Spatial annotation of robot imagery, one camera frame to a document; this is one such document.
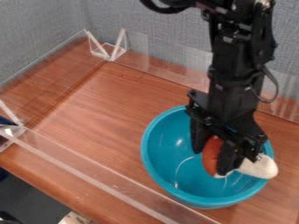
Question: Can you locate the clear acrylic corner bracket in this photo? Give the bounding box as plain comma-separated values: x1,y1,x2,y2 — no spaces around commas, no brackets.
84,28,129,61

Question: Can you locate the clear acrylic left bracket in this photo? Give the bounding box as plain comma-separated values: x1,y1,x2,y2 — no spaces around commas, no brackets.
0,100,25,153

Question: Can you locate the clear acrylic left wall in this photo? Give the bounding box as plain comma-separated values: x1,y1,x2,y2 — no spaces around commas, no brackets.
0,29,85,87

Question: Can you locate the clear acrylic front wall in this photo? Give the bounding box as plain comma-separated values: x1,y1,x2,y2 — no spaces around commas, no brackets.
0,127,219,224

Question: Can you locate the clear acrylic wall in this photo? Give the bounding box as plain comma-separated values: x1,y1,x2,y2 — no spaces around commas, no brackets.
0,29,85,87
116,31,299,123
0,127,219,224

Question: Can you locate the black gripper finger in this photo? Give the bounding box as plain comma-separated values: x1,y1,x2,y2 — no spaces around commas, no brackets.
190,119,217,154
216,140,244,176

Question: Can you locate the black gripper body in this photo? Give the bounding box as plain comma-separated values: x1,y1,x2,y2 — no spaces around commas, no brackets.
185,67,268,162

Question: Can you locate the black cable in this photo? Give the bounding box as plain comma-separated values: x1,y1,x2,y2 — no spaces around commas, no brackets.
248,65,280,104

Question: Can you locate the red white toy mushroom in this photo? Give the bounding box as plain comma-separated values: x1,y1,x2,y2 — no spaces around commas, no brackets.
201,136,277,179

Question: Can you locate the blue plastic bowl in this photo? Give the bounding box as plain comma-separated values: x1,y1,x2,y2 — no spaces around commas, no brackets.
140,106,268,209

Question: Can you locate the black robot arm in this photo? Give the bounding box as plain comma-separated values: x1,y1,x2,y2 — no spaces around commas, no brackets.
140,0,277,179

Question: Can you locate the clear acrylic back wall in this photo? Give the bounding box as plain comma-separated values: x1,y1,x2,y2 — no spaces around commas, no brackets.
116,31,299,123

